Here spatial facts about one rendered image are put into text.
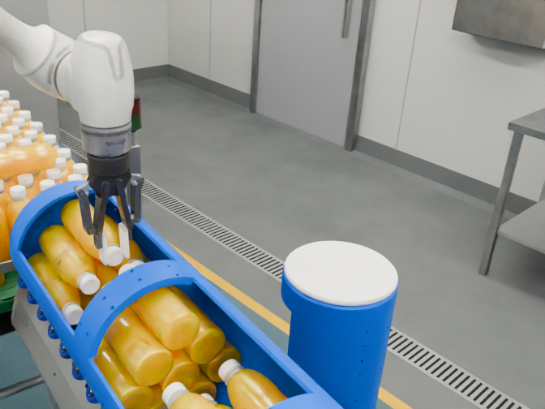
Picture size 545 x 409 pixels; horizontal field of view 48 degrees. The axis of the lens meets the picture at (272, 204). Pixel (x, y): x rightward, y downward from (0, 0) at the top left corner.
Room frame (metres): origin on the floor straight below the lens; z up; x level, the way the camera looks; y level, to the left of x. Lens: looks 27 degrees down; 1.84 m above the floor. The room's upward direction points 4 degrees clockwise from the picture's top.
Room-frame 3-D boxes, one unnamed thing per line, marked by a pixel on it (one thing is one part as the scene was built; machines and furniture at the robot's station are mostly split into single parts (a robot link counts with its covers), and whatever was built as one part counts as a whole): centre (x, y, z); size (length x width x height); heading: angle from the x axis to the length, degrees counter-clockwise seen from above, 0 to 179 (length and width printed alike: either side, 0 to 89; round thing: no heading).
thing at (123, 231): (1.06, 0.29, 1.20); 0.03 x 0.01 x 0.07; 38
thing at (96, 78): (1.06, 0.32, 1.54); 0.13 x 0.11 x 0.16; 47
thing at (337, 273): (1.27, -0.18, 1.03); 0.28 x 0.28 x 0.01
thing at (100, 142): (1.05, 0.31, 1.43); 0.09 x 0.09 x 0.06
